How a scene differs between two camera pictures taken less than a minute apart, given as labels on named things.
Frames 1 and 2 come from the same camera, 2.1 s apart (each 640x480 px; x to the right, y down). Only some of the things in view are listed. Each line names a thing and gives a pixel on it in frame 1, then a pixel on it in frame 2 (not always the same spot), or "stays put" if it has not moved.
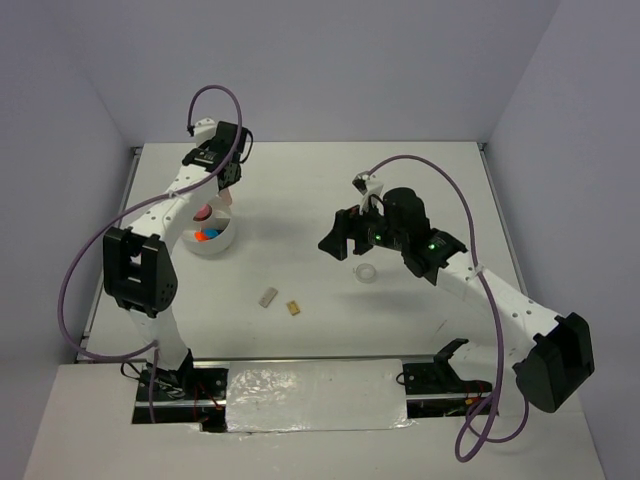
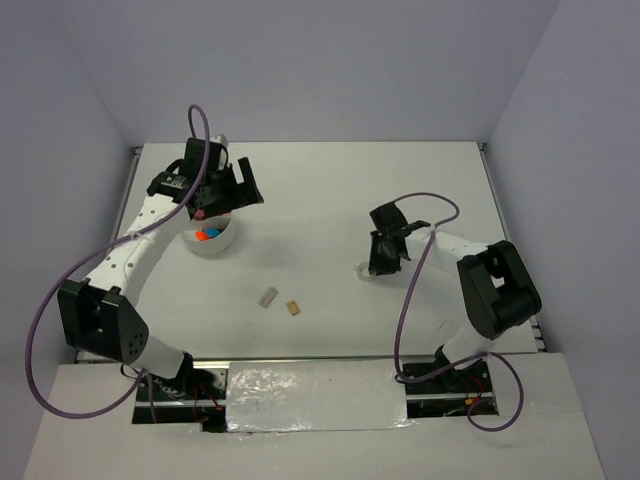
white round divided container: x=210 y=227 stays put
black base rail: x=187 y=392 stays put
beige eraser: x=268 y=297 stays put
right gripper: x=348 y=223 to x=376 y=264
